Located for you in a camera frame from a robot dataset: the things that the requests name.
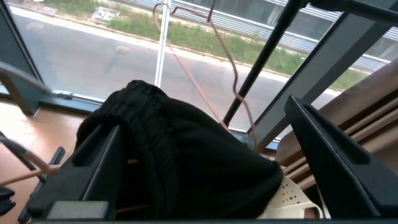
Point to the window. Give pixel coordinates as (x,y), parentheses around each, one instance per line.
(323,68)

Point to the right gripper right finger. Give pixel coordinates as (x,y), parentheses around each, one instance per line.
(348,183)

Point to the black clothes rack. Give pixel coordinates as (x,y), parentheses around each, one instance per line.
(264,59)

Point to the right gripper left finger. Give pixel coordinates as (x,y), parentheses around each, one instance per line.
(77,183)

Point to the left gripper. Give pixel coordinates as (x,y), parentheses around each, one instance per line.
(5,193)

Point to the white laundry basket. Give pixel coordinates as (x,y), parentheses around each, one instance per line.
(289,202)

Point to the brown curtain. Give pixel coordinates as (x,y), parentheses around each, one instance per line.
(367,109)

